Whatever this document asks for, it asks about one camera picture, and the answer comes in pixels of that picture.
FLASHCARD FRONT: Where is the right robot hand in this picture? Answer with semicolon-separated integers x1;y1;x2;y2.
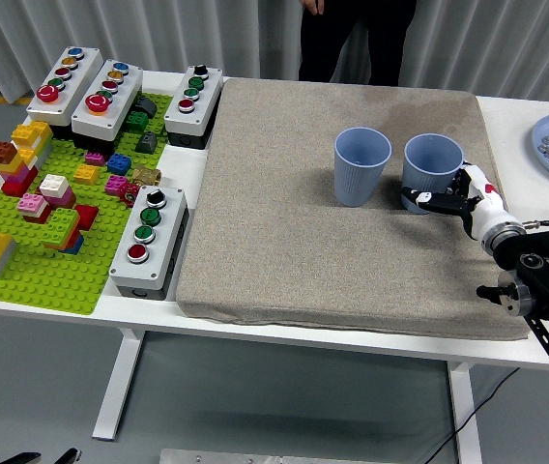
399;162;522;242

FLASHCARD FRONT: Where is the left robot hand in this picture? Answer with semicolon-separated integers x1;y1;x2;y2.
0;448;80;464

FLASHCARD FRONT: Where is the blue ribbed plastic cup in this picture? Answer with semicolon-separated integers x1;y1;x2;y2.
334;126;394;209
401;133;465;216

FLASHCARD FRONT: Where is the person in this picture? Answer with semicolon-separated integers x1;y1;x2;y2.
298;0;419;88

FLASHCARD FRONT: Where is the white table leg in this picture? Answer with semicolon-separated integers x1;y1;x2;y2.
446;360;483;464
91;328;146;442

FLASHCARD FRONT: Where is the four-button control box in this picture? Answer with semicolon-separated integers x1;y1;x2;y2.
108;184;191;302
162;64;225;150

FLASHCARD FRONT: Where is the white pleated curtain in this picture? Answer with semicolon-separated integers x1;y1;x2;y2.
0;0;549;105

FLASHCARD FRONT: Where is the green studded baseplate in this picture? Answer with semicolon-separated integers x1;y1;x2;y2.
0;91;175;316

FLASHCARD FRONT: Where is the grey curved brick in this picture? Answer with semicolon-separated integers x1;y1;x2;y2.
133;95;159;117

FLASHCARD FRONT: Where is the grey-brown mat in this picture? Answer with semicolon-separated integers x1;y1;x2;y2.
176;76;532;342

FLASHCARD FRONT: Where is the dark green brick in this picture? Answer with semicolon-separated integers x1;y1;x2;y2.
126;110;150;134

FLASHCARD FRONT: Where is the five-button control box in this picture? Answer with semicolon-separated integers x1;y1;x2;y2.
25;45;105;141
70;58;144;156

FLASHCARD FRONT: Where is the grey sloped brick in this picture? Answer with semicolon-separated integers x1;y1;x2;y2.
134;130;159;155

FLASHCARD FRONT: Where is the green orange blue brick stack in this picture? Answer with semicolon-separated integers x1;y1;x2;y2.
40;207;85;256

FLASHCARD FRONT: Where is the pink brick on red brick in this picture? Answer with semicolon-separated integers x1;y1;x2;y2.
16;192;52;224

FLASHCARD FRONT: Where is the white brick on pink brick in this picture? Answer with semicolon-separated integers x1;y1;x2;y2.
40;173;77;210

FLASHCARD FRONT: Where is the yellow brown red brick tower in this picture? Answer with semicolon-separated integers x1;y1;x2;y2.
0;120;54;197

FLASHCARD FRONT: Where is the black floor cable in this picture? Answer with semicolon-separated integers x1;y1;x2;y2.
423;366;521;464

